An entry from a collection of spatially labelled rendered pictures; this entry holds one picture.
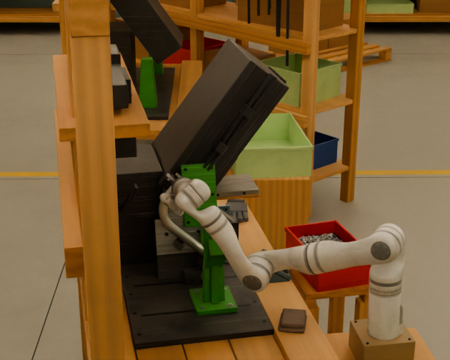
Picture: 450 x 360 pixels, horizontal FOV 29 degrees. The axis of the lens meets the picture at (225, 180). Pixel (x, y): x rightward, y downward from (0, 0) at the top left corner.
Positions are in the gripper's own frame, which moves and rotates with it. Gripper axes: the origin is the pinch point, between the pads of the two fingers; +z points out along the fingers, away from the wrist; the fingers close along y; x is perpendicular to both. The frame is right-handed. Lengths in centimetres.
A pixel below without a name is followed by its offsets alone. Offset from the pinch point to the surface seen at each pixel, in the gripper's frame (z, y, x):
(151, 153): 26.1, 10.3, -2.0
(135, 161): 20.0, 13.4, 3.7
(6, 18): 854, 158, -21
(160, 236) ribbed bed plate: 6.0, -8.5, 16.6
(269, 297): -12.8, -44.7, 6.6
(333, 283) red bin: 7, -66, -12
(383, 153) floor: 362, -166, -134
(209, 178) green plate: 3.9, -6.8, -8.9
